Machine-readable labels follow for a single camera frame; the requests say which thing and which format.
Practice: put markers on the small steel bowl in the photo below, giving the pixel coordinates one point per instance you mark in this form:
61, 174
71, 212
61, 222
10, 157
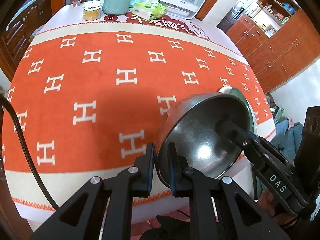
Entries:
190, 125

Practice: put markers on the orange H pattern blanket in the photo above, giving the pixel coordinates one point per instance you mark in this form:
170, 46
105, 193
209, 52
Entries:
90, 96

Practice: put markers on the green tissue pack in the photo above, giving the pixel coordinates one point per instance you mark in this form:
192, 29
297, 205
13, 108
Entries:
149, 11

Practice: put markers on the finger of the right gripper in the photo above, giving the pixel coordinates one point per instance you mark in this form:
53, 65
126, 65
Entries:
232, 129

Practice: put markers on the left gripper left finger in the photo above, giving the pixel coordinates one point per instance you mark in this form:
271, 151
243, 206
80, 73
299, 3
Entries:
102, 208

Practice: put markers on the right hand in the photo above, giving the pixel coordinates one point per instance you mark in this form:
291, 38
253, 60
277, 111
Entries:
266, 202

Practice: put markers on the white round plate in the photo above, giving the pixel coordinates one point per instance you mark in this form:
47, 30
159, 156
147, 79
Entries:
225, 89

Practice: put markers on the small yellow tin jar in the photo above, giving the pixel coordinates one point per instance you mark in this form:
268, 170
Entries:
92, 10

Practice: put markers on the wooden cabinet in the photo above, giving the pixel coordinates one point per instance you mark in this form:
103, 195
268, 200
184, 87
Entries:
278, 42

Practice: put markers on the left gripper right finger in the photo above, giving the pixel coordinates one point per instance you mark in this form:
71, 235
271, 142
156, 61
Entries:
219, 208

